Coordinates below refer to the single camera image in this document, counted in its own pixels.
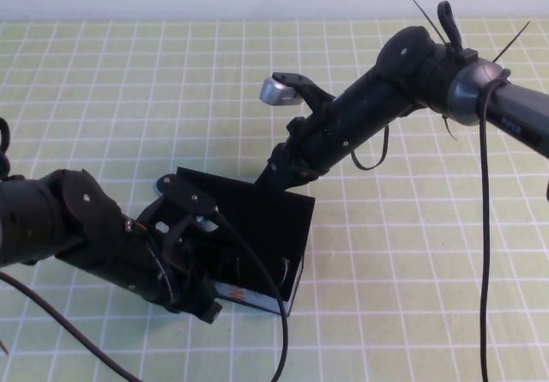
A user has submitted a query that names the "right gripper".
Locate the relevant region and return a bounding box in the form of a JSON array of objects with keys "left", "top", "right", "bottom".
[{"left": 255, "top": 96, "right": 377, "bottom": 195}]

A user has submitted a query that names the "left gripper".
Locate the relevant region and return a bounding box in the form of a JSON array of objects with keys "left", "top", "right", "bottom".
[{"left": 122, "top": 221, "right": 223, "bottom": 325}]

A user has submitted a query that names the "black printed glasses case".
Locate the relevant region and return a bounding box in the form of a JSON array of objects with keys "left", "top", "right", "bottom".
[{"left": 176, "top": 166, "right": 317, "bottom": 318}]

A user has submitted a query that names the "black zip tie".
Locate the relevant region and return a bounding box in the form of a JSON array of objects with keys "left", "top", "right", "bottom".
[
  {"left": 440, "top": 114, "right": 458, "bottom": 143},
  {"left": 492, "top": 20, "right": 532, "bottom": 64},
  {"left": 409, "top": 0, "right": 451, "bottom": 51}
]

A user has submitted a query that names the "green checked tablecloth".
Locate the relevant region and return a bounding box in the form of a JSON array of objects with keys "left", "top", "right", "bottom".
[{"left": 0, "top": 19, "right": 549, "bottom": 382}]

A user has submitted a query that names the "black left camera cable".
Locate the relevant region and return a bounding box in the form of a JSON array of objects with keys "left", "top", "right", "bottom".
[{"left": 0, "top": 118, "right": 289, "bottom": 382}]

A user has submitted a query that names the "black camera cable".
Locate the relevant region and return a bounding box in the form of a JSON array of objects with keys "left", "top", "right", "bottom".
[
  {"left": 350, "top": 0, "right": 512, "bottom": 382},
  {"left": 0, "top": 118, "right": 289, "bottom": 382}
]

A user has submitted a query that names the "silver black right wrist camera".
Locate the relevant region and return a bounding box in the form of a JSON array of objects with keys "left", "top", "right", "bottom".
[{"left": 258, "top": 76, "right": 304, "bottom": 108}]

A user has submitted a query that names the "black right camera bracket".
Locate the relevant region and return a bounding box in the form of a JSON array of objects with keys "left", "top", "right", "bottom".
[{"left": 273, "top": 70, "right": 338, "bottom": 118}]

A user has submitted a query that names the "black camera bracket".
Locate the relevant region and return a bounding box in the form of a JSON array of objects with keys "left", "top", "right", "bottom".
[
  {"left": 273, "top": 70, "right": 338, "bottom": 118},
  {"left": 136, "top": 174, "right": 219, "bottom": 267}
]

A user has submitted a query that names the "black left camera bracket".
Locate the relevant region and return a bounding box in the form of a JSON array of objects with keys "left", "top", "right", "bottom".
[{"left": 136, "top": 174, "right": 219, "bottom": 267}]

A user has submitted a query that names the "black right camera cable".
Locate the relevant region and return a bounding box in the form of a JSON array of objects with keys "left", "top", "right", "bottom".
[{"left": 350, "top": 0, "right": 512, "bottom": 382}]

